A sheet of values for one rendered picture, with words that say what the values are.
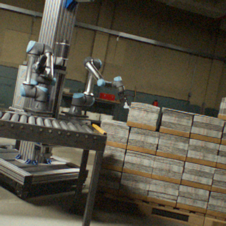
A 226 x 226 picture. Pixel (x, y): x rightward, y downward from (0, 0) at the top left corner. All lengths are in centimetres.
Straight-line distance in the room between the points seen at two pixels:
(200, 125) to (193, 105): 780
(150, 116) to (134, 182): 67
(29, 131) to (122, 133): 114
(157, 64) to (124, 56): 111
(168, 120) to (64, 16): 152
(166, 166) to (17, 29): 734
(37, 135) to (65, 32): 154
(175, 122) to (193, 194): 72
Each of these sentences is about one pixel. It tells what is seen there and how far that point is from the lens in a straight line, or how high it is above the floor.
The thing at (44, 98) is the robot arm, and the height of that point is 94.
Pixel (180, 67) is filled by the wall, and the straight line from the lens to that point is 1070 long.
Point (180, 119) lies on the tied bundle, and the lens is 314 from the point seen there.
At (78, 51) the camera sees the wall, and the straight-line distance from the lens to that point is 974.
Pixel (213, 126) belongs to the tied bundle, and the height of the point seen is 98.
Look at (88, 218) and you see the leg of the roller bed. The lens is 252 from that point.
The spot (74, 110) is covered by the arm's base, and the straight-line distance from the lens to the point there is 348.
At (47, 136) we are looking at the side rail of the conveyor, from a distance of 230.
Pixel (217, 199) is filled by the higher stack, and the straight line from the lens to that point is 333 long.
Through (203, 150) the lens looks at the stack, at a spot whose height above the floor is 75.
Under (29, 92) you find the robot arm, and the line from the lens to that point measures 314.
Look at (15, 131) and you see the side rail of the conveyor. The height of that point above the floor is 73.
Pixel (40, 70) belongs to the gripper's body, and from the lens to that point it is 277.
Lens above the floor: 112
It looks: 3 degrees down
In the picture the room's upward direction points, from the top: 11 degrees clockwise
